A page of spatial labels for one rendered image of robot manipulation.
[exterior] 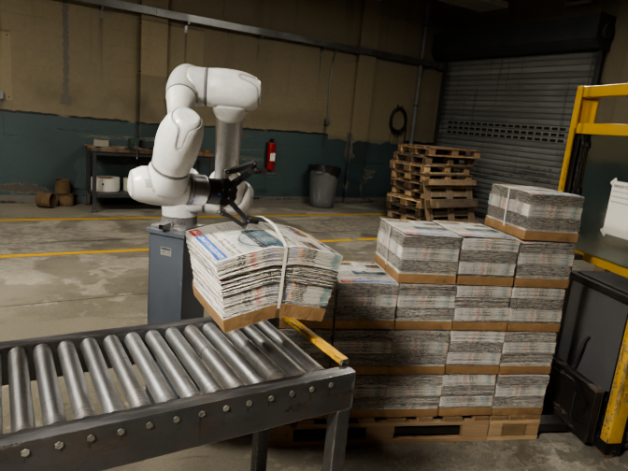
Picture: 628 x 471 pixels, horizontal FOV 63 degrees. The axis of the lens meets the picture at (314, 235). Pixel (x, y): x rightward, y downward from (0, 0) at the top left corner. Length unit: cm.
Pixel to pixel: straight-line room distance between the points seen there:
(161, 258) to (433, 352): 135
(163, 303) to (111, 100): 640
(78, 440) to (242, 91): 117
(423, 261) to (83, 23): 702
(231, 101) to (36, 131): 676
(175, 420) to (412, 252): 139
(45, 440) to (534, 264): 215
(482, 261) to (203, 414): 159
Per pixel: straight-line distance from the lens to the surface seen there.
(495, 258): 258
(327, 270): 158
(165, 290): 241
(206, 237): 157
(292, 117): 964
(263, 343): 174
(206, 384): 150
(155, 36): 870
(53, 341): 178
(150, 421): 137
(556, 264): 275
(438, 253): 244
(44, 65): 850
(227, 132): 200
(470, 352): 270
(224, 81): 186
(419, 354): 259
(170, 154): 133
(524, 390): 295
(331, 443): 170
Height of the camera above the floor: 152
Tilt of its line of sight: 12 degrees down
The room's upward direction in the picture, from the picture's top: 5 degrees clockwise
